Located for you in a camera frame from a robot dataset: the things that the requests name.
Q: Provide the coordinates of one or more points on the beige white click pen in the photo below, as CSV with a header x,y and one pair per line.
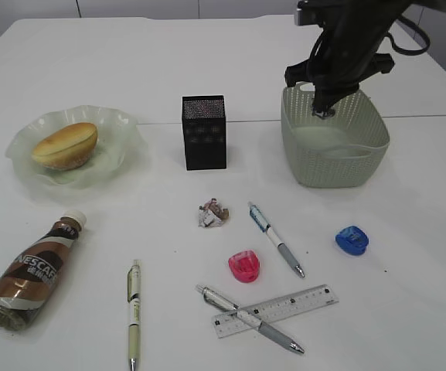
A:
x,y
134,285

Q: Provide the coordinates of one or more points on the clear plastic ruler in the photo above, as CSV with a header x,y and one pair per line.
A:
x,y
276,309

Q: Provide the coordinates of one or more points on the blue clear pen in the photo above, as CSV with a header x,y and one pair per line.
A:
x,y
265,227

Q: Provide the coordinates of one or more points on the grey clear pen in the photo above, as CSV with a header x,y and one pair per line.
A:
x,y
223,304

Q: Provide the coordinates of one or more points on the pinkish paper ball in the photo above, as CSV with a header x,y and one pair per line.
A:
x,y
212,214

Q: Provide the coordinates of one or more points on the blue pencil sharpener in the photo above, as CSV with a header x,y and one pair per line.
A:
x,y
352,240

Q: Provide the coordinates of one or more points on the black mesh pen holder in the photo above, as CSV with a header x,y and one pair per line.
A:
x,y
204,132

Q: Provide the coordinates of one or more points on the golden bread roll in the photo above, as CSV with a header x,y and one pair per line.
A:
x,y
68,148

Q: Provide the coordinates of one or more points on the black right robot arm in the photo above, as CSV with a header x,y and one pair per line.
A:
x,y
325,14

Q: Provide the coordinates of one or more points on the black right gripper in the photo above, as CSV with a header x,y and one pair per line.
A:
x,y
341,58

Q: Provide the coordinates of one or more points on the translucent green wavy plate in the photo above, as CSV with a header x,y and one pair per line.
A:
x,y
119,145

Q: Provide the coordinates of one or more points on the pink pencil sharpener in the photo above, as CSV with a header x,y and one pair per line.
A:
x,y
244,266

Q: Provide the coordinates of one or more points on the brown Nescafe coffee bottle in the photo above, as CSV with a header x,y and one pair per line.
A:
x,y
31,278

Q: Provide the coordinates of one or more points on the pale green woven basket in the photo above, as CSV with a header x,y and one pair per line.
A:
x,y
341,151

